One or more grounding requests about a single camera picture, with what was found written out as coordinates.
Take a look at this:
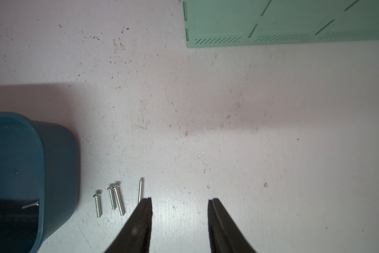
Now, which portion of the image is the green plastic file organizer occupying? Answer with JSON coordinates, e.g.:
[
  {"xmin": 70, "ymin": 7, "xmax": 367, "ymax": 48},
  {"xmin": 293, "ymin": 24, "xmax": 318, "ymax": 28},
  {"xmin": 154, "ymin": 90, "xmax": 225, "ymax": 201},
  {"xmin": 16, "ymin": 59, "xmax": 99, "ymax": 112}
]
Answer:
[{"xmin": 183, "ymin": 0, "xmax": 379, "ymax": 48}]

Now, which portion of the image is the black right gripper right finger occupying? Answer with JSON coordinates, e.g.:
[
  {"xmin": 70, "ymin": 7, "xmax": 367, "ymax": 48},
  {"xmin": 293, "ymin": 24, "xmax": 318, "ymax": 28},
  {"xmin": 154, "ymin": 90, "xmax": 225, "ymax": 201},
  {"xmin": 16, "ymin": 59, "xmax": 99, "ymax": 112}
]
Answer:
[{"xmin": 207, "ymin": 198, "xmax": 256, "ymax": 253}]

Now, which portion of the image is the silver screw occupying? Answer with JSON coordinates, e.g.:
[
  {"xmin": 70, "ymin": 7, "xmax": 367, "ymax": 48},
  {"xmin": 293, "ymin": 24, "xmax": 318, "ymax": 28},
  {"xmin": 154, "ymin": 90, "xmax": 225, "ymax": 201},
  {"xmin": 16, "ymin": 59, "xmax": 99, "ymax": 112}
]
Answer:
[
  {"xmin": 108, "ymin": 186, "xmax": 117, "ymax": 210},
  {"xmin": 21, "ymin": 200, "xmax": 39, "ymax": 210},
  {"xmin": 93, "ymin": 194, "xmax": 102, "ymax": 218},
  {"xmin": 138, "ymin": 177, "xmax": 144, "ymax": 203},
  {"xmin": 113, "ymin": 185, "xmax": 125, "ymax": 216}
]

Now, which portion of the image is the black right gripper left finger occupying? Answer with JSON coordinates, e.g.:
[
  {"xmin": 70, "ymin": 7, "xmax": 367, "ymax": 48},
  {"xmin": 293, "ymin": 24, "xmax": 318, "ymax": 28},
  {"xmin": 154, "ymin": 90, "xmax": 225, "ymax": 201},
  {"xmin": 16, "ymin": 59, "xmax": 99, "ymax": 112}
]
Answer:
[{"xmin": 105, "ymin": 198, "xmax": 152, "ymax": 253}]

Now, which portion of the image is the silver screw in box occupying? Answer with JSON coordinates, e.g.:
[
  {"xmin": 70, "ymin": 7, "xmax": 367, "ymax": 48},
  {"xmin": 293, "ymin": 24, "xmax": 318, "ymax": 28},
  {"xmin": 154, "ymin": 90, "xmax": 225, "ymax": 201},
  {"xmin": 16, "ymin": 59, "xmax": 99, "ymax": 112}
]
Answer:
[{"xmin": 21, "ymin": 200, "xmax": 39, "ymax": 210}]

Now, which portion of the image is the teal plastic storage box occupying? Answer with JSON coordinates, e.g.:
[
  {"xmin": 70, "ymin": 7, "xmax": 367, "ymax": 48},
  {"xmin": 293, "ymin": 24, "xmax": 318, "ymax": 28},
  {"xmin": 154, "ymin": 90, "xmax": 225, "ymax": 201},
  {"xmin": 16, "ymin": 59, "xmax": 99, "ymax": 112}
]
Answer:
[{"xmin": 0, "ymin": 112, "xmax": 80, "ymax": 253}]

